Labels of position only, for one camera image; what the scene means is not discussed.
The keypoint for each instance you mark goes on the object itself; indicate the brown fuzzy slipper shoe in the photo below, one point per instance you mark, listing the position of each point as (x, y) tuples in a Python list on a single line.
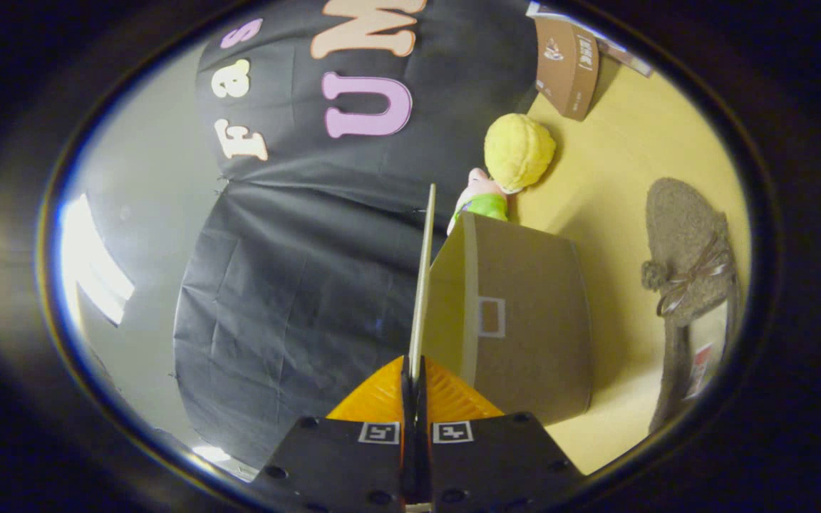
[(688, 242)]

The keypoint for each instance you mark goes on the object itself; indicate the white book with dark cover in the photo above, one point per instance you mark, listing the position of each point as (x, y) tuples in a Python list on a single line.
[(631, 60)]

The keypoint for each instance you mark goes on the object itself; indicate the ceiling light panel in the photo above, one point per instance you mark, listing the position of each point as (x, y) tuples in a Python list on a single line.
[(93, 263)]

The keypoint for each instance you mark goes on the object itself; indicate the beige fabric storage box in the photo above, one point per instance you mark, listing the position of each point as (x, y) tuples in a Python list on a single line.
[(524, 342)]

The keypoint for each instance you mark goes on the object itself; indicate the yellow round plush toy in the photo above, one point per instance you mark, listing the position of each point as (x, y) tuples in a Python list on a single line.
[(517, 151)]

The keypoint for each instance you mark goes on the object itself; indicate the pink and green plush toy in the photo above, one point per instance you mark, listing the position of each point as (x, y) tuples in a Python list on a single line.
[(482, 198)]

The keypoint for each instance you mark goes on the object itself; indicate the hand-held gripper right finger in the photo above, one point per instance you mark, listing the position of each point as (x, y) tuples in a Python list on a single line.
[(496, 463)]

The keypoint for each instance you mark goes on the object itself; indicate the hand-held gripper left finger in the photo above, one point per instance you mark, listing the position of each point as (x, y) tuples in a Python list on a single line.
[(353, 463)]

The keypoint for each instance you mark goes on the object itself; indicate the brown cover book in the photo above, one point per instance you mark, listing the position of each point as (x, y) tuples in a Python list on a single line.
[(567, 64)]

